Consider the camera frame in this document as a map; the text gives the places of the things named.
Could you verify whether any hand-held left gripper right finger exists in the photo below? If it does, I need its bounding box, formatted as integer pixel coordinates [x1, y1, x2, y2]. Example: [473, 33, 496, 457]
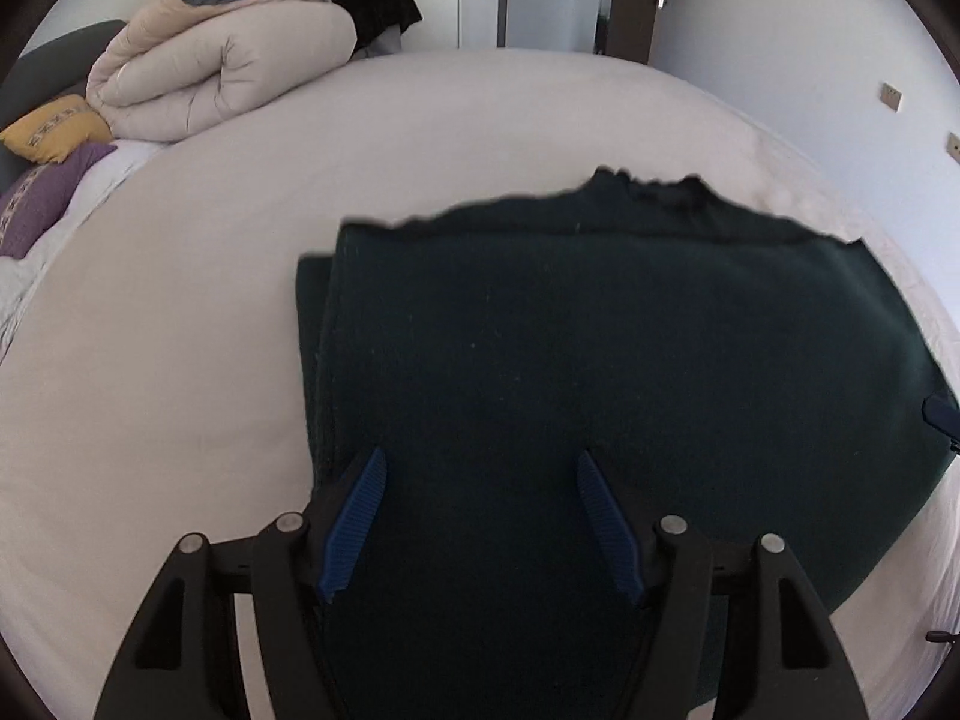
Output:
[576, 450, 871, 720]

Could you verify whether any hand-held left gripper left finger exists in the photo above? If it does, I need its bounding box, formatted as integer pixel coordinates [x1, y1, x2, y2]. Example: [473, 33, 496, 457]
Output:
[94, 444, 391, 720]

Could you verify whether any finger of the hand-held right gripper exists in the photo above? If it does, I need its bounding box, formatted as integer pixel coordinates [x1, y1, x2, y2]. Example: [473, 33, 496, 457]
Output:
[921, 392, 960, 455]

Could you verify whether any dark green sweater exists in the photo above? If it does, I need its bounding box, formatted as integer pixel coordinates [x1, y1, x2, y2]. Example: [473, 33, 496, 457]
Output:
[295, 167, 960, 720]

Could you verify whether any white bed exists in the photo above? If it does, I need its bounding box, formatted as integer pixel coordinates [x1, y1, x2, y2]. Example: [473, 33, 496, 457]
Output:
[0, 49, 960, 720]

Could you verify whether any white pillow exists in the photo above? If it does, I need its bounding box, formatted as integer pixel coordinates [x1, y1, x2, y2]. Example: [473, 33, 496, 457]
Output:
[67, 136, 166, 200]

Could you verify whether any purple patterned pillow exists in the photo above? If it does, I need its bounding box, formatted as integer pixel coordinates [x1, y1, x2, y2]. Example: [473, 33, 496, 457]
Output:
[0, 141, 119, 258]

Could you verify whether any beige folded duvet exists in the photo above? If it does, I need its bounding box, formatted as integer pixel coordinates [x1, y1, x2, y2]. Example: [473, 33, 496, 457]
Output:
[86, 0, 359, 143]

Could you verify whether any yellow patterned pillow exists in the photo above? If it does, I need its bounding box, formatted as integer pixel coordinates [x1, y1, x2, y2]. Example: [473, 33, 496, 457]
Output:
[0, 94, 116, 164]

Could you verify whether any brown door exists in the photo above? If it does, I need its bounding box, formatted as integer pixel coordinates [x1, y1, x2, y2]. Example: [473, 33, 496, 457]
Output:
[606, 0, 670, 65]

